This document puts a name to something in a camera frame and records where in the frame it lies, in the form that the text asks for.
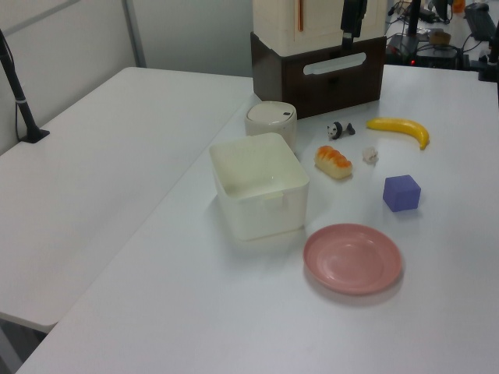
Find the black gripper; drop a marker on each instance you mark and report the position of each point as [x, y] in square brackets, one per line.
[352, 15]

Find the orange glazed toy bread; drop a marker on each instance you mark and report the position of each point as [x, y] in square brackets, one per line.
[333, 161]

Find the pink plastic plate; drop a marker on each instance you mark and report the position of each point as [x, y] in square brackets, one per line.
[351, 259]

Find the dark brown drawer box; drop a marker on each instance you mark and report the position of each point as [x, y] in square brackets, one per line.
[335, 93]

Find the black monitor stand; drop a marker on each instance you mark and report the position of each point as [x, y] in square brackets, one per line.
[412, 23]

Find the panda figurine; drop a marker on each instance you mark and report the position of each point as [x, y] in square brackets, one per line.
[334, 130]

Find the small brown cardboard item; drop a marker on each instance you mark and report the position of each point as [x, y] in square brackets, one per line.
[439, 37]

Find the yellow toy banana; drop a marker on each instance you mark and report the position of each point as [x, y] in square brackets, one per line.
[401, 125]

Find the small cream lidded trash can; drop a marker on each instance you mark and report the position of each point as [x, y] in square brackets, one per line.
[273, 117]

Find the small white crumpled toy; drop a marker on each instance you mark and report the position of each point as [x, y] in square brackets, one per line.
[370, 155]

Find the small orange object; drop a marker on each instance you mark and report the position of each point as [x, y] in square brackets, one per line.
[459, 5]

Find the black desk clamp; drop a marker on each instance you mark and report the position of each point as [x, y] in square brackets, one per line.
[489, 64]

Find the purple cube block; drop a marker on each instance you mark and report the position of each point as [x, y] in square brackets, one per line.
[401, 192]

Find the white square plastic bin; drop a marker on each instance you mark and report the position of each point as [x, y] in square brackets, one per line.
[257, 218]

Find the black camera stand pole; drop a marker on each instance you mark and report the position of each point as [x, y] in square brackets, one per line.
[19, 105]

